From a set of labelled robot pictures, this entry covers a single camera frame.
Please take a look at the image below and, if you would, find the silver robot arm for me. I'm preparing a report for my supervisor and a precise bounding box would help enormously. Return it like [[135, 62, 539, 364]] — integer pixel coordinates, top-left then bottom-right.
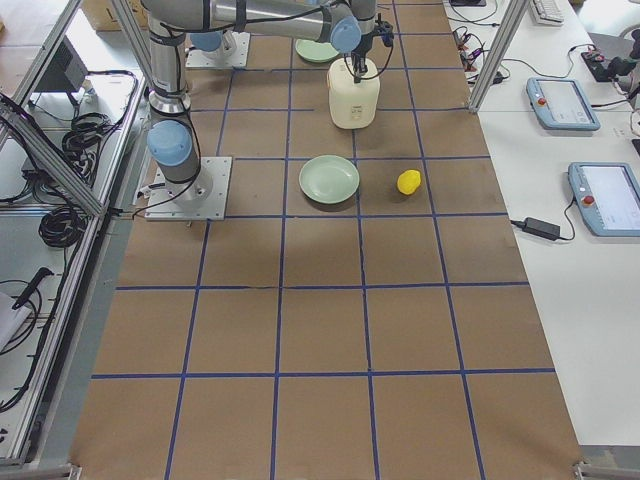
[[189, 30, 237, 56], [143, 1, 394, 205]]

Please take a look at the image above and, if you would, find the lower teach pendant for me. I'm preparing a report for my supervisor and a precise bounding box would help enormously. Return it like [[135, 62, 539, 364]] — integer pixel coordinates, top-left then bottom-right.
[[567, 162, 639, 238]]

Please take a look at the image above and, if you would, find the aluminium frame post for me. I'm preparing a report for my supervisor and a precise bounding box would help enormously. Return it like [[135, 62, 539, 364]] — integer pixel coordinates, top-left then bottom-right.
[[468, 0, 527, 113]]

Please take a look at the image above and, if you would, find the upper teach pendant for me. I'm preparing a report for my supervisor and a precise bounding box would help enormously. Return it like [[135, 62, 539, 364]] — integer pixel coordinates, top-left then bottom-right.
[[526, 77, 600, 132]]

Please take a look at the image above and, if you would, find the white rice cooker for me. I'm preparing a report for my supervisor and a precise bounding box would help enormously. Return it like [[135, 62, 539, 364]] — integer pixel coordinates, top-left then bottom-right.
[[327, 58, 380, 129]]

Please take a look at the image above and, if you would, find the cardboard box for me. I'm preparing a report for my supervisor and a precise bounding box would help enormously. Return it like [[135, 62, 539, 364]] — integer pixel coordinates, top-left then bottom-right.
[[81, 0, 148, 32]]

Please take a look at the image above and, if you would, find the black power adapter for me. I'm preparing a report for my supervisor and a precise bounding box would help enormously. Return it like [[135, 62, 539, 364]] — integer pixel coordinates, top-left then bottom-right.
[[522, 217, 561, 241]]

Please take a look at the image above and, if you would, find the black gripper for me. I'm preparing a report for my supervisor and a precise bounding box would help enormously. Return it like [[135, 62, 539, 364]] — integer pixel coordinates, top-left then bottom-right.
[[350, 17, 394, 83]]

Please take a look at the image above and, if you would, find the green plate near arm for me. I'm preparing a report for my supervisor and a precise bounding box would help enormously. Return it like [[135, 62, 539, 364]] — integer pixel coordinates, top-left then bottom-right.
[[295, 39, 340, 64], [298, 155, 360, 205]]

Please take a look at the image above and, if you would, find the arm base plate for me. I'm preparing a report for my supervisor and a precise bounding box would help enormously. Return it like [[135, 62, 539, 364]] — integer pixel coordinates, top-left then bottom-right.
[[186, 30, 250, 70], [143, 156, 232, 221]]

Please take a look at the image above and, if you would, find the teach pendant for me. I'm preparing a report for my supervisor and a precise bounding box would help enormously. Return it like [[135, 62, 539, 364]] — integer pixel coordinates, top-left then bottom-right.
[[567, 162, 639, 238], [526, 77, 600, 132]]

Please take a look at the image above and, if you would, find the yellow toy bell pepper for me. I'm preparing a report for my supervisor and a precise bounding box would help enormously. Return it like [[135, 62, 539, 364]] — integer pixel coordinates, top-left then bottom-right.
[[396, 169, 422, 196]]

